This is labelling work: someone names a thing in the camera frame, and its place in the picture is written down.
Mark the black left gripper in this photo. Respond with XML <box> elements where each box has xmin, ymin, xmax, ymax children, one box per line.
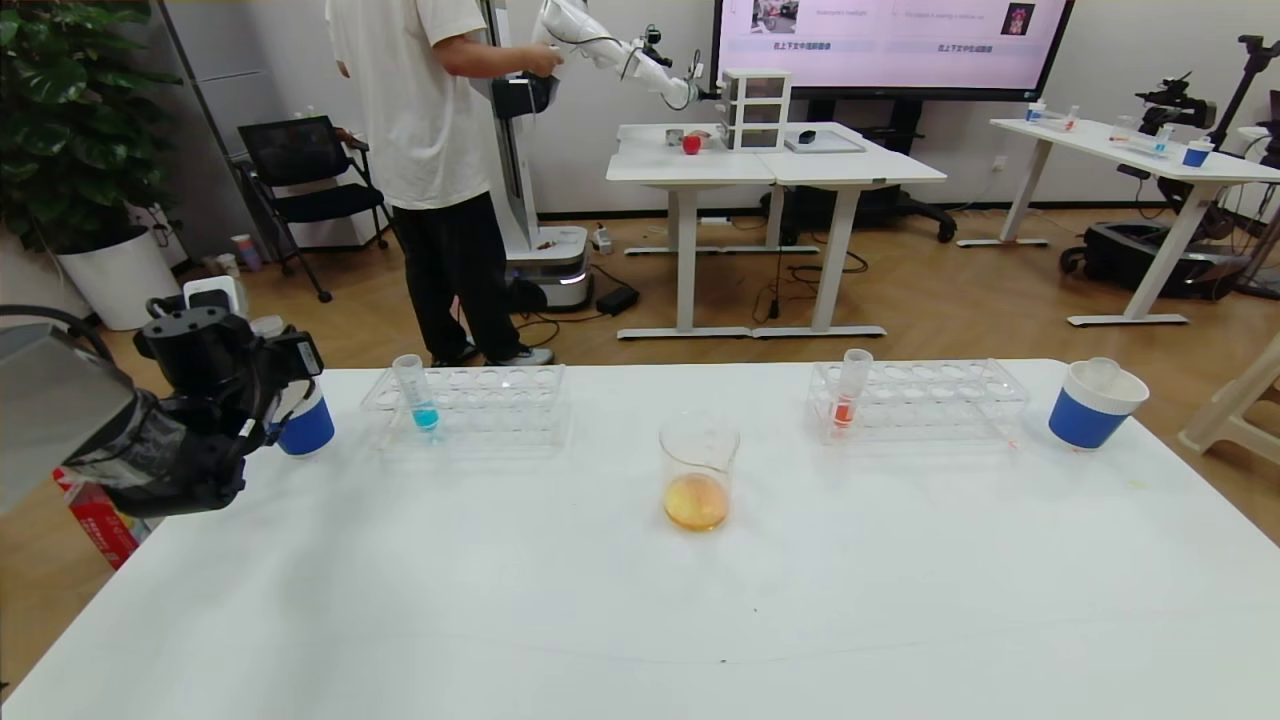
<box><xmin>258</xmin><ymin>329</ymin><xmax>325</xmax><ymax>425</ymax></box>

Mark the blue pigment test tube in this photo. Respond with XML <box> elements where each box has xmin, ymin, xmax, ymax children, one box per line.
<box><xmin>391</xmin><ymin>353</ymin><xmax>442</xmax><ymax>433</ymax></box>

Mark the clear acrylic test tube rack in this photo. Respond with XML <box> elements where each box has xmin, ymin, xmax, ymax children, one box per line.
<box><xmin>806</xmin><ymin>358</ymin><xmax>1031</xmax><ymax>446</ymax></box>
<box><xmin>360</xmin><ymin>363</ymin><xmax>568</xmax><ymax>451</ymax></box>

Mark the clear glass beaker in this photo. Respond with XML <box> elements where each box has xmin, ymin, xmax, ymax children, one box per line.
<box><xmin>658</xmin><ymin>410</ymin><xmax>741</xmax><ymax>533</ymax></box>

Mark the blue and white paper cup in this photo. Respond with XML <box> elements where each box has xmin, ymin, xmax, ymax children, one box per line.
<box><xmin>1047</xmin><ymin>357</ymin><xmax>1151</xmax><ymax>450</ymax></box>
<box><xmin>270</xmin><ymin>375</ymin><xmax>337</xmax><ymax>458</ymax></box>

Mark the white plant pot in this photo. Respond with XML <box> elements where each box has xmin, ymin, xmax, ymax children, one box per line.
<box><xmin>57</xmin><ymin>226</ymin><xmax>185</xmax><ymax>332</ymax></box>

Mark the red shopping bag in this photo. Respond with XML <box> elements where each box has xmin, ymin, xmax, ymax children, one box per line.
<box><xmin>52</xmin><ymin>468</ymin><xmax>151</xmax><ymax>571</ymax></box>

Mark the black office chair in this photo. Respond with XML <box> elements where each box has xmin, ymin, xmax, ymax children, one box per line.
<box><xmin>236</xmin><ymin>115</ymin><xmax>391</xmax><ymax>304</ymax></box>

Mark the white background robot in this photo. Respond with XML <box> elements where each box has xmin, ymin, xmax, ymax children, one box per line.
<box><xmin>480</xmin><ymin>0</ymin><xmax>713</xmax><ymax>313</ymax></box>

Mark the person in white shirt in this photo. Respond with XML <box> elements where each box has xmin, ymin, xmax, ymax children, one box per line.
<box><xmin>325</xmin><ymin>0</ymin><xmax>564</xmax><ymax>368</ymax></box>

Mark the green leafy plant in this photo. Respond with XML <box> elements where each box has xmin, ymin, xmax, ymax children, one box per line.
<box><xmin>0</xmin><ymin>0</ymin><xmax>184</xmax><ymax>253</ymax></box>

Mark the white standing desk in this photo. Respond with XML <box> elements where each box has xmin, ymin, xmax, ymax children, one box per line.
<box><xmin>955</xmin><ymin>117</ymin><xmax>1280</xmax><ymax>328</ymax></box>
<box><xmin>606</xmin><ymin>123</ymin><xmax>781</xmax><ymax>342</ymax></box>
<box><xmin>752</xmin><ymin>122</ymin><xmax>948</xmax><ymax>339</ymax></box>

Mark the white drawer unit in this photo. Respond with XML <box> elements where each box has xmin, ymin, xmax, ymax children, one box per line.
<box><xmin>720</xmin><ymin>68</ymin><xmax>794</xmax><ymax>153</ymax></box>

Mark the grey flat pad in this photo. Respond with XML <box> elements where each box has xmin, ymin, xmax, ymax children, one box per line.
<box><xmin>783</xmin><ymin>128</ymin><xmax>867</xmax><ymax>156</ymax></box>

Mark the black display stand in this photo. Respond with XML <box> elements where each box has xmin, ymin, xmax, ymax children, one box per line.
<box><xmin>760</xmin><ymin>98</ymin><xmax>956</xmax><ymax>246</ymax></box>

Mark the beige plastic stool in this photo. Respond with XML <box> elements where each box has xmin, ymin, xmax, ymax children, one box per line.
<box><xmin>1177</xmin><ymin>333</ymin><xmax>1280</xmax><ymax>467</ymax></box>

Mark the black tripod stand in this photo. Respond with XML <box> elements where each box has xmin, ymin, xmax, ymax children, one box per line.
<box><xmin>1230</xmin><ymin>35</ymin><xmax>1280</xmax><ymax>299</ymax></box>

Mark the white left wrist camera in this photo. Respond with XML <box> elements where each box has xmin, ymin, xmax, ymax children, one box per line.
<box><xmin>183</xmin><ymin>275</ymin><xmax>249</xmax><ymax>321</ymax></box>

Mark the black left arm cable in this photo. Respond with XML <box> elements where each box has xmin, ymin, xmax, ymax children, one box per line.
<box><xmin>0</xmin><ymin>305</ymin><xmax>116</xmax><ymax>363</ymax></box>

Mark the large wall display screen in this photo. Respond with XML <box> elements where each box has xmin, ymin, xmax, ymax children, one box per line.
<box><xmin>711</xmin><ymin>0</ymin><xmax>1076</xmax><ymax>103</ymax></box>

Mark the black camera rig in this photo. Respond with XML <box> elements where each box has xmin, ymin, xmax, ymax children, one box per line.
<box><xmin>1135</xmin><ymin>72</ymin><xmax>1219</xmax><ymax>134</ymax></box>

